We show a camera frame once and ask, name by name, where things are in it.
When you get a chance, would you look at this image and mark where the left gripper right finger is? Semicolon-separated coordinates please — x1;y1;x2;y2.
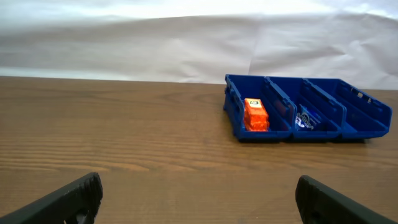
295;174;398;224

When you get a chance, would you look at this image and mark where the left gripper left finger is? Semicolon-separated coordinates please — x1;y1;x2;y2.
0;172;104;224

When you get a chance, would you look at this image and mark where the blue tray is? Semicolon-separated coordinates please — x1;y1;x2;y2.
223;73;393;143

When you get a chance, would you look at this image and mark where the blue candy pack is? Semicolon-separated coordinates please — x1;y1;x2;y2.
294;104;323;131

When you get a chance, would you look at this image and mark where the orange candy box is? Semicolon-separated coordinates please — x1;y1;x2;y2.
243;119;271;133
243;98;269;124

